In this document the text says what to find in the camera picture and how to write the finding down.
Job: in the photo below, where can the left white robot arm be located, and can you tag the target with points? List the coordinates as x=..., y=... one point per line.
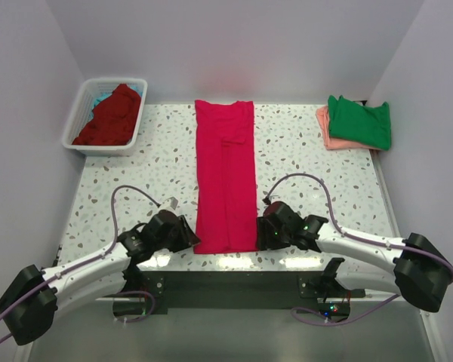
x=36, y=298

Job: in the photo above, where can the aluminium rail frame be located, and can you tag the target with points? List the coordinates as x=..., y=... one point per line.
x=396, y=332

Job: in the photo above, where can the light blue t-shirt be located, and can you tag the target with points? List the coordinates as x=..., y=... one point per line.
x=119, y=99

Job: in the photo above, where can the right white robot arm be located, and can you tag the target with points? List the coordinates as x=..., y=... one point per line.
x=408, y=267

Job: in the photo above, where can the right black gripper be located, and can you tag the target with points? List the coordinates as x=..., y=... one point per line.
x=263, y=239

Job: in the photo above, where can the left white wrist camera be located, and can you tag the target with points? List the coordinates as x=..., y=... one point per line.
x=170, y=204

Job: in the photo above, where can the folded peach t-shirt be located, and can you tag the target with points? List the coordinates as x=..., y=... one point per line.
x=332, y=143

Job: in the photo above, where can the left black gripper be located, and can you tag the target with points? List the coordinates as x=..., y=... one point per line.
x=186, y=237

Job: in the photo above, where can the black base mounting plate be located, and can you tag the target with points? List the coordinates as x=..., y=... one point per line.
x=282, y=290

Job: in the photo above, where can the white plastic laundry basket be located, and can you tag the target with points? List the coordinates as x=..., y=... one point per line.
x=82, y=109

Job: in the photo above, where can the folded green t-shirt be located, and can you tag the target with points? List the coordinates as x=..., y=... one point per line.
x=370, y=126

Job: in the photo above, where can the dark red t-shirt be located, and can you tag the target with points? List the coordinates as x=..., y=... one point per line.
x=109, y=126

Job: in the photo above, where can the pink red t-shirt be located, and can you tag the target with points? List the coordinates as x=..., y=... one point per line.
x=227, y=201

